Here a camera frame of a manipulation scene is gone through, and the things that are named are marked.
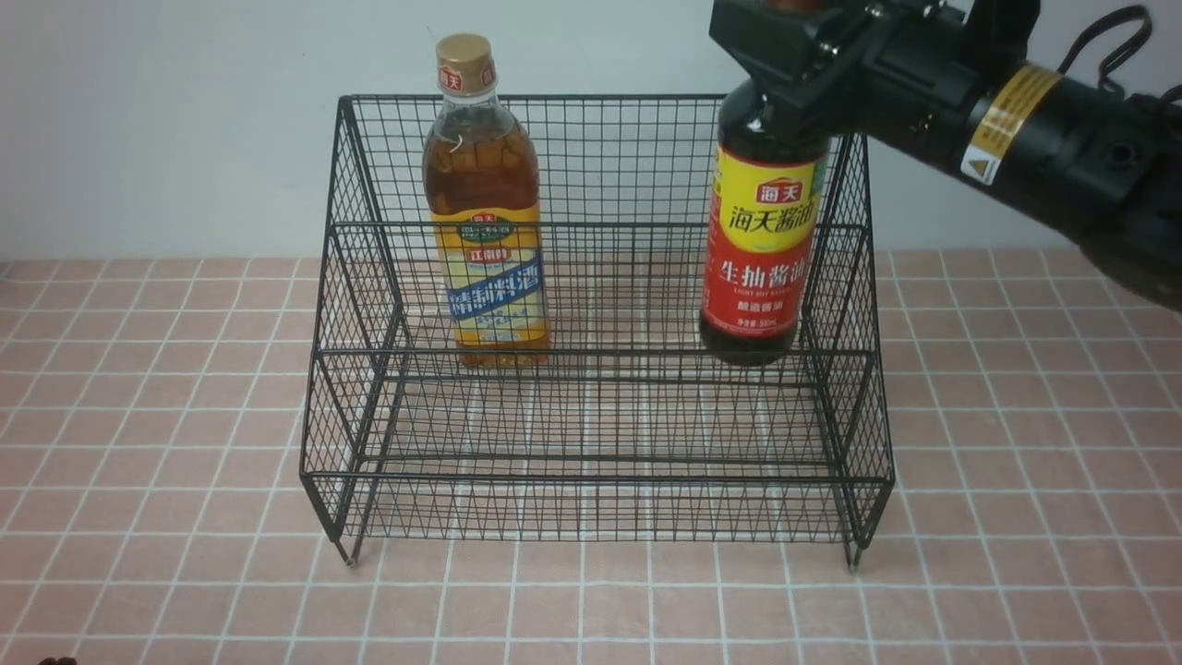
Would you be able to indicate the dark soy sauce bottle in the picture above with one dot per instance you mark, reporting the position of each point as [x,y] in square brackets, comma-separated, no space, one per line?
[768,188]

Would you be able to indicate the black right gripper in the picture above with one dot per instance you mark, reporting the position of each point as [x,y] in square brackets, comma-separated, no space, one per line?
[815,69]

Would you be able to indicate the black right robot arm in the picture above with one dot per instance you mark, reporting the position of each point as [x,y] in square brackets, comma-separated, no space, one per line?
[1064,146]

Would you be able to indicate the amber cooking wine bottle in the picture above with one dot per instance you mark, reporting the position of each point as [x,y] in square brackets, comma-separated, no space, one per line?
[482,186]

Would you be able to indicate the black wire mesh rack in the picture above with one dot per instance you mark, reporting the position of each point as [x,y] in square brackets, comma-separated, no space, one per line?
[629,429]

